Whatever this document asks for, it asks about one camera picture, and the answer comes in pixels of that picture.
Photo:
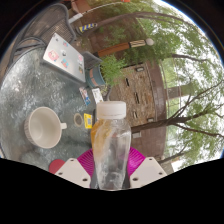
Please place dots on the clear bottle with white cap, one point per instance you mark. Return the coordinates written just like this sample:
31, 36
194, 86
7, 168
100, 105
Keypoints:
111, 146

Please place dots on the blue plant pot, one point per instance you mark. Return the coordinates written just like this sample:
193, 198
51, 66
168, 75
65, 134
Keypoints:
94, 77

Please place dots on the green leafy plant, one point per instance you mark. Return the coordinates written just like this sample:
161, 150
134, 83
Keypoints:
112, 68

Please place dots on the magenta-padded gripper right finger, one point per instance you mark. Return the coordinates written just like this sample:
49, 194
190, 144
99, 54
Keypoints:
146, 171

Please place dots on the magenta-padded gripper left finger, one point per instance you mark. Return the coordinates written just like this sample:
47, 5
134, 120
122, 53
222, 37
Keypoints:
71, 171

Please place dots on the black metal mesh chair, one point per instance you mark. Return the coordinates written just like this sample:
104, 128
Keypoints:
46, 21

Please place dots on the yellow card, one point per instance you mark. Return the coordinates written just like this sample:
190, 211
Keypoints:
87, 120

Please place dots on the lamp post with white globe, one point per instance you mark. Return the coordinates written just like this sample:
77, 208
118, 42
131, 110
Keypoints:
123, 47

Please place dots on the white printed card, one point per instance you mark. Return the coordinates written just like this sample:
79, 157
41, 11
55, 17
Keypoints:
97, 95

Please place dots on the flat round red coaster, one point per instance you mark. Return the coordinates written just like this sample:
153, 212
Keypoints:
56, 165

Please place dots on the small tape roll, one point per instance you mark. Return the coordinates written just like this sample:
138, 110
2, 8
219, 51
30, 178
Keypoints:
78, 119

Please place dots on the silver laptop with stickers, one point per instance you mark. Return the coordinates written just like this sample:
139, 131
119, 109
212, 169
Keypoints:
63, 56

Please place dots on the brick building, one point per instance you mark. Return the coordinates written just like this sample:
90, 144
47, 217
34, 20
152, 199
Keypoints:
143, 100

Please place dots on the white ribbed mug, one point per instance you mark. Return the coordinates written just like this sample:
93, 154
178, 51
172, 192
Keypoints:
42, 127

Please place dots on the colourful printed card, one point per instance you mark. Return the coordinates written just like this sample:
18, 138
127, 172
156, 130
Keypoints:
85, 96

